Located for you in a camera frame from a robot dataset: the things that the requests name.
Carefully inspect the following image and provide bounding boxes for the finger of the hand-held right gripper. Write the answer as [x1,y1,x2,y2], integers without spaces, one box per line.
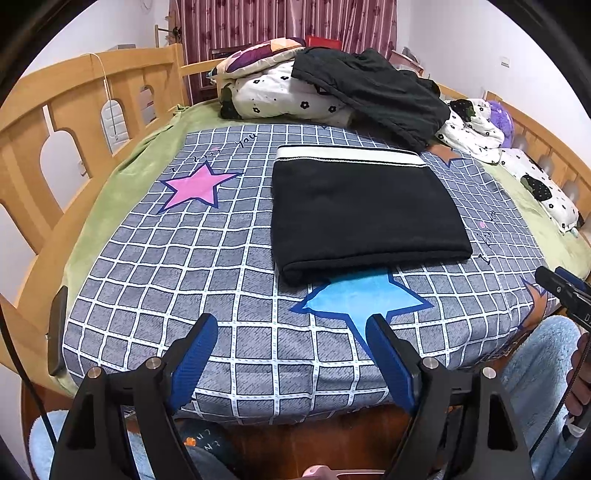
[536,266,591,311]

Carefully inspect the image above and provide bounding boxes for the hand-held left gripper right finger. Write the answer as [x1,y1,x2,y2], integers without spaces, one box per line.
[365,314,536,480]

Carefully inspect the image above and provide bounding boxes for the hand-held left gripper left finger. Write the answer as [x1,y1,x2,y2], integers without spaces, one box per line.
[50,314,219,480]

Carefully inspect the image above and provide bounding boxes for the black pants with white waistband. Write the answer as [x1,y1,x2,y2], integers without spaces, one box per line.
[270,144,474,286]

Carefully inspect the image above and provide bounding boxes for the person's right hand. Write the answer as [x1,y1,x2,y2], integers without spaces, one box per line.
[566,332,591,419]

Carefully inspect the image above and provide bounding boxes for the person's right leg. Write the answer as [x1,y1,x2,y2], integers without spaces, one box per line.
[501,316,583,480]

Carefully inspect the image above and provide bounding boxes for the person's leg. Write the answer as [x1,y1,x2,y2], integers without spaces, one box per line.
[28,408,155,480]
[501,316,583,480]

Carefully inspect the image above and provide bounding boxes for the dark printed slipper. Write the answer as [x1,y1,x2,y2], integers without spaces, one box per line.
[179,419,243,480]

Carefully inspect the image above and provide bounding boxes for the grey grid blanket with stars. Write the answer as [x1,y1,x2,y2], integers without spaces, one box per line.
[62,122,561,422]

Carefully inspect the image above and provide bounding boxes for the white floral pillow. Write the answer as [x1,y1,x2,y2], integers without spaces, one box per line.
[501,148,583,235]

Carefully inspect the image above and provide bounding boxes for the pink object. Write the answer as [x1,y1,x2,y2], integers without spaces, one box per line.
[302,465,385,480]

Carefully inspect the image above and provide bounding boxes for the black phone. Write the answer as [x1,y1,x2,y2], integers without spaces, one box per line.
[47,286,69,377]

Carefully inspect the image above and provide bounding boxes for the person's left leg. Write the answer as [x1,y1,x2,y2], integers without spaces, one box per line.
[28,408,155,480]

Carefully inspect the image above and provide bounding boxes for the purple plush toy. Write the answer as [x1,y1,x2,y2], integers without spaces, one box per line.
[487,99,516,149]

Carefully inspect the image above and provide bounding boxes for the small white floral blanket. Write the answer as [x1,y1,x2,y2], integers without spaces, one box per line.
[435,98,506,165]

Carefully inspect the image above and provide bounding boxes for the pile of black clothes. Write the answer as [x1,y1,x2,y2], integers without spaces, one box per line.
[292,47,451,153]

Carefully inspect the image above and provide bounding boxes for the white floral quilt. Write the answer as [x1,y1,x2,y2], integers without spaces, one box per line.
[219,60,356,129]

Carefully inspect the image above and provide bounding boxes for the purple patchwork quilt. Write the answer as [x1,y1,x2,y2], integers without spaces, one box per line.
[212,39,308,80]

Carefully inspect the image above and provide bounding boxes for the red box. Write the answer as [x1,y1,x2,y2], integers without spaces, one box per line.
[305,34,342,51]

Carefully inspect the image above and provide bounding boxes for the dark pink patterned curtain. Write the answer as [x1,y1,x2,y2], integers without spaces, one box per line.
[168,0,398,100]

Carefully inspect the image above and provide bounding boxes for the thin black cable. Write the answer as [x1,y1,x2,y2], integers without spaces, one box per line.
[530,340,589,459]

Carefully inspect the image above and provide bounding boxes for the white cable on headboard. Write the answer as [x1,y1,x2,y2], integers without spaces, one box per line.
[89,52,128,145]

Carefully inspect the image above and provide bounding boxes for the wooden bed frame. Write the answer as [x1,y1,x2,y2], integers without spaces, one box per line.
[0,44,591,416]

